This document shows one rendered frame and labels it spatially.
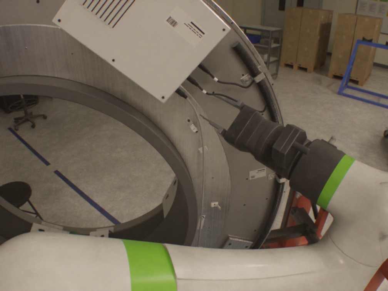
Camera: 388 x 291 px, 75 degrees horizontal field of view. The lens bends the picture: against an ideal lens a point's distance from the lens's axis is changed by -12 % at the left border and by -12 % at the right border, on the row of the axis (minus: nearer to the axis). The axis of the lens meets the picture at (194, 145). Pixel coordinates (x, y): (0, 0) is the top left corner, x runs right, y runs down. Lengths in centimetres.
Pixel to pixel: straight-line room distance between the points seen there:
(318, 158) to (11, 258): 39
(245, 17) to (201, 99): 987
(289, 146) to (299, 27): 654
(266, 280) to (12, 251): 27
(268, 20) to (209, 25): 954
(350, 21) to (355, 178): 621
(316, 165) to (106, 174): 270
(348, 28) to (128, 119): 619
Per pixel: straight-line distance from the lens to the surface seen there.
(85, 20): 50
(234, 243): 99
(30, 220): 153
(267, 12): 1004
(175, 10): 49
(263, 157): 48
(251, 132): 50
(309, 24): 682
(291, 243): 190
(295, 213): 161
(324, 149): 45
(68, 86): 61
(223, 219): 90
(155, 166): 305
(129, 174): 297
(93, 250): 28
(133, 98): 65
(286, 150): 40
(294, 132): 41
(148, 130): 63
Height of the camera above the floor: 172
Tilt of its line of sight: 31 degrees down
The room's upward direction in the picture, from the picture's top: straight up
